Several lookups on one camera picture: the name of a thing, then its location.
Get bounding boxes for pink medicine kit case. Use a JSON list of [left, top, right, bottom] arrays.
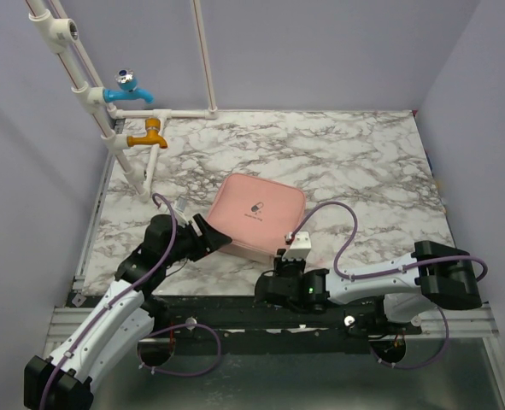
[[206, 173, 307, 264]]

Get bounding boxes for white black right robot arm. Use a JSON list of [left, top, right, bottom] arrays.
[[255, 241, 483, 323]]

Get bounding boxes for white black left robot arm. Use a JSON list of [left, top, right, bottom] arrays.
[[24, 214, 232, 409]]

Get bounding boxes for yellow water tap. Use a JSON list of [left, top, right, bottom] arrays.
[[126, 118, 168, 149]]

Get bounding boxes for blue water tap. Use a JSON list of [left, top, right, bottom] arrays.
[[103, 68, 155, 104]]

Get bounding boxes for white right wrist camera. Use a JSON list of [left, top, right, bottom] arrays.
[[282, 231, 312, 261]]

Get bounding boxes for aluminium profile rail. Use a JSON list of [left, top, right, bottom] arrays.
[[46, 307, 92, 343]]

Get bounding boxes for white pvc pipe frame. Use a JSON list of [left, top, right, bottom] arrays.
[[26, 1, 219, 202]]

